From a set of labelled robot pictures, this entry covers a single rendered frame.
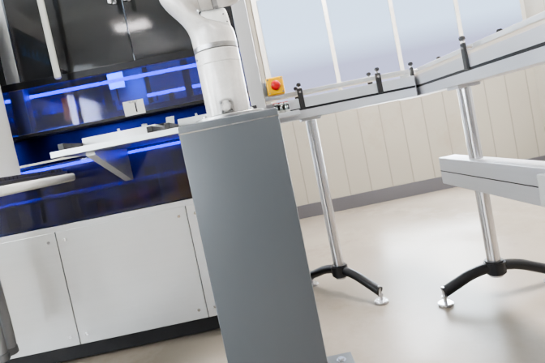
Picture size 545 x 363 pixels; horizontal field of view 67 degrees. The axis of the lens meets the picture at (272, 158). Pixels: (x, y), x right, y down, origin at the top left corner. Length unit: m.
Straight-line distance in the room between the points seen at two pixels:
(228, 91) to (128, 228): 0.94
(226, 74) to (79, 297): 1.25
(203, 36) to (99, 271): 1.17
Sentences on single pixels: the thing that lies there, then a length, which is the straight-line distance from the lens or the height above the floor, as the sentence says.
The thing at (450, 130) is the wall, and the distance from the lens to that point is 4.13.
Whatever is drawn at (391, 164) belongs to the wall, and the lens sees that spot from 3.93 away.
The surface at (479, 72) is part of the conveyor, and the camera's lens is 1.54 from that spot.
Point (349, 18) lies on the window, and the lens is 3.95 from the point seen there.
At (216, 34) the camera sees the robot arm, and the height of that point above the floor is 1.08.
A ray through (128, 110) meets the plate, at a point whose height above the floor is 1.01.
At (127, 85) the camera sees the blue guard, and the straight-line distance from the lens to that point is 1.82.
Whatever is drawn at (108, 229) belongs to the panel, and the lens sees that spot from 1.87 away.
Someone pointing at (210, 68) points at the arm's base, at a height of 1.00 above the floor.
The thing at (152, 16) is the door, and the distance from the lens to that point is 1.86.
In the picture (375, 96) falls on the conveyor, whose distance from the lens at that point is 1.92.
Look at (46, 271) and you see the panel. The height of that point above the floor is 0.42.
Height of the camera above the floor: 0.79
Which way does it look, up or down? 3 degrees down
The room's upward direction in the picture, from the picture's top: 11 degrees counter-clockwise
